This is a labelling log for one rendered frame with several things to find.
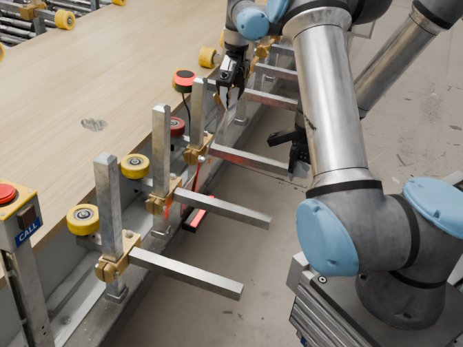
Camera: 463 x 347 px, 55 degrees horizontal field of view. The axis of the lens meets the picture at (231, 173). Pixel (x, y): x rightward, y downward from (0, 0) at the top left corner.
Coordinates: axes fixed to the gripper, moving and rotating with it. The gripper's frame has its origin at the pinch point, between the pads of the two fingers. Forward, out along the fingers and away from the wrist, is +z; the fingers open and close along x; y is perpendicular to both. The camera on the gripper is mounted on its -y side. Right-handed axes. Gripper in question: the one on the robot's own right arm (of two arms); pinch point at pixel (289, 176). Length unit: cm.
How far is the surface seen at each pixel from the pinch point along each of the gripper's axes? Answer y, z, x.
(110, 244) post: -30, -9, -56
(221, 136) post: -30.4, 3.6, 19.2
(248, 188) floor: -35, 81, 93
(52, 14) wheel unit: -127, -17, 53
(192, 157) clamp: -30.2, -3.9, -8.6
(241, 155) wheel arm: -16.4, -4.1, -1.0
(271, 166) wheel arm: -6.0, -3.3, -1.5
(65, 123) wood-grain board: -71, -10, -16
